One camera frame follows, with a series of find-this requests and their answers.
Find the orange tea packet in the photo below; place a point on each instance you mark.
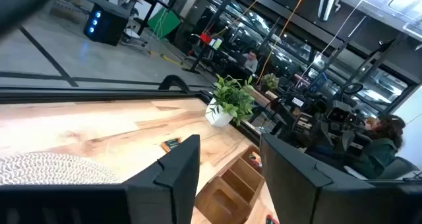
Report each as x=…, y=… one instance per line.
x=255, y=159
x=171, y=145

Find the person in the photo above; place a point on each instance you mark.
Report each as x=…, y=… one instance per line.
x=251, y=64
x=379, y=155

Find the small green desk plant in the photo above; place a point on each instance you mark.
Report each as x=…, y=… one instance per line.
x=270, y=81

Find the grey round plate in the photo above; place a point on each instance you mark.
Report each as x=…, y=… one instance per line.
x=49, y=168

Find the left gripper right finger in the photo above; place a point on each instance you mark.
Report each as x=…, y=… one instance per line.
x=296, y=191

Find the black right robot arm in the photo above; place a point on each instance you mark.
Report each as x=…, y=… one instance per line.
x=290, y=112

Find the red tea packet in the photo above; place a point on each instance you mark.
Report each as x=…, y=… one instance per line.
x=271, y=220

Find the black computer tower blue lights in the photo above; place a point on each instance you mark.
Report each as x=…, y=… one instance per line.
x=108, y=29

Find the wooden tea organizer box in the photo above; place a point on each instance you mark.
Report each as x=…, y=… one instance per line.
x=235, y=184

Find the black arched bracket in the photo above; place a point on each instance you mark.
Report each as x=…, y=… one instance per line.
x=173, y=77

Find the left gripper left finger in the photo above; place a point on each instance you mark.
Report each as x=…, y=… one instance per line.
x=178, y=184

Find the green plant in white pot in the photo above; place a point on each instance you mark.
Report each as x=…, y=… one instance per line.
x=230, y=97

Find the green board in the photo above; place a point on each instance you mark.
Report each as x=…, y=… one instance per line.
x=163, y=23

